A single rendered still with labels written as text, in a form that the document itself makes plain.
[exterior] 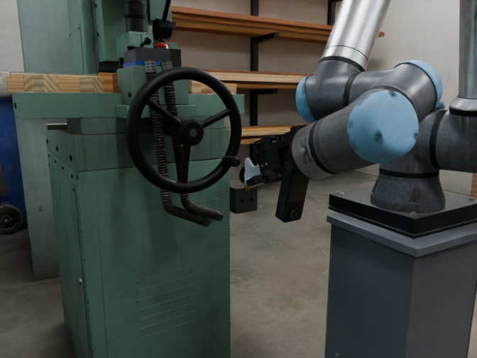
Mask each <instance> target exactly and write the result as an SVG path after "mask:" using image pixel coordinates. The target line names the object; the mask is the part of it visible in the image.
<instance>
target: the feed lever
mask: <svg viewBox="0 0 477 358"><path fill-rule="evenodd" d="M170 1H171V0H166V3H165V9H164V13H163V19H158V18H156V19H155V20H154V21H153V35H154V36H155V40H154V41H157V40H160V39H161V38H166V39H169V38H170V37H171V35H172V24H171V22H170V21H169V20H167V17H168V11H169V7H170Z"/></svg>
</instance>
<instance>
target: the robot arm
mask: <svg viewBox="0 0 477 358"><path fill-rule="evenodd" d="M389 4H390V0H343V1H342V3H341V7H340V9H339V12H338V14H337V17H336V20H335V22H334V25H333V28H332V30H331V33H330V36H329V39H328V41H327V44H326V47H325V49H324V52H323V55H322V57H321V58H320V60H319V62H318V64H317V68H316V70H315V72H314V75H307V76H306V77H304V78H302V79H301V80H300V82H299V84H298V86H297V90H296V105H297V109H298V112H299V113H300V115H301V117H302V118H303V119H304V120H305V121H307V122H309V123H311V124H308V125H303V126H300V125H297V126H293V127H291V128H290V131H289V132H287V133H285V134H279V135H274V136H266V137H264V138H262V139H260V140H258V141H256V142H254V143H252V144H251V145H252V148H253V157H254V160H255V164H257V163H258V166H254V165H253V163H252V162H251V159H250V158H246V159H245V173H246V179H245V180H244V185H245V186H246V187H247V188H256V187H260V186H263V185H269V184H272V183H280V182H281V185H280V192H279V196H278V204H277V208H276V213H275V216H276V217H277V218H278V219H280V220H281V221H282V222H284V223H286V222H292V221H296V220H299V219H301V216H302V211H303V207H304V203H305V196H306V192H307V186H308V182H309V178H311V179H316V180H318V179H322V178H327V177H330V176H333V175H338V174H340V173H345V172H348V171H351V170H355V169H359V168H363V167H366V166H371V165H374V164H377V163H379V175H378V178H377V181H376V182H375V185H374V186H373V189H372V191H371V198H370V202H371V204H373V205H375V206H377V207H380V208H383V209H386V210H392V211H397V212H416V213H427V212H437V211H440V210H443V209H444V208H445V202H446V199H445V196H444V192H443V190H442V186H441V183H440V181H439V170H452V171H458V172H465V173H477V0H459V94H458V96H456V97H455V98H454V99H453V100H452V101H451V102H450V103H449V109H444V108H445V104H444V102H440V99H441V97H442V92H443V85H442V79H441V78H440V76H439V73H438V72H437V71H436V70H435V69H434V68H433V67H432V66H431V65H429V64H428V63H426V62H423V61H421V60H407V61H405V62H401V63H399V64H397V65H396V66H395V67H394V68H393V69H392V70H377V71H368V72H366V69H367V67H368V63H369V61H370V59H371V55H372V52H373V49H374V47H375V43H376V41H377V38H378V35H379V33H380V29H381V26H382V24H383V21H384V18H385V15H386V12H387V10H388V7H389ZM274 137H276V138H274ZM261 141H262V142H261ZM259 142H260V143H259ZM257 143H258V144H257Z"/></svg>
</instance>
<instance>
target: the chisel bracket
mask: <svg viewBox="0 0 477 358"><path fill-rule="evenodd" d="M146 37H149V38H150V39H151V40H152V42H151V44H150V45H145V46H143V47H142V48H153V34H152V33H141V32H134V31H129V32H127V33H125V34H123V35H121V36H119V37H117V38H116V60H117V61H119V58H123V57H124V52H126V51H127V49H128V48H127V46H130V45H132V46H135V47H140V44H141V43H142V42H143V41H144V39H145V38H146Z"/></svg>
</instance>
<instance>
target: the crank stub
mask: <svg viewBox="0 0 477 358"><path fill-rule="evenodd" d="M222 161H223V162H224V163H226V164H227V165H229V166H232V167H238V166H239V165H240V162H241V161H240V159H239V158H238V157H235V156H224V157H223V158H222Z"/></svg>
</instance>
